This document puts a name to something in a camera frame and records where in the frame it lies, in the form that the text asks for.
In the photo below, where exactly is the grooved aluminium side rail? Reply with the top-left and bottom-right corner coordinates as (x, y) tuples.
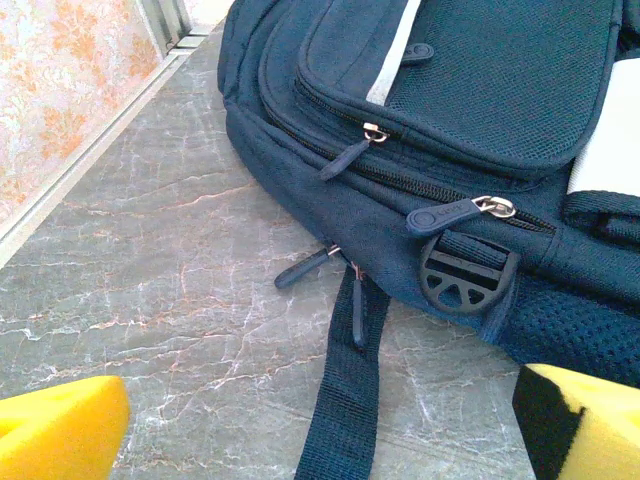
(0, 47), (194, 271)

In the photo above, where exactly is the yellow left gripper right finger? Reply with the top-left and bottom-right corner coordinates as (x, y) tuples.
(511, 363), (640, 480)

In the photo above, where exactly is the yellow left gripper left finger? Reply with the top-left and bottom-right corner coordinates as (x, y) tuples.
(0, 375), (132, 480)

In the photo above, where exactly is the navy blue backpack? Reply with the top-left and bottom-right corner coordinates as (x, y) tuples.
(217, 0), (640, 480)

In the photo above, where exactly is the aluminium frame post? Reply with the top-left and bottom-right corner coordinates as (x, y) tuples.
(134, 0), (214, 54)

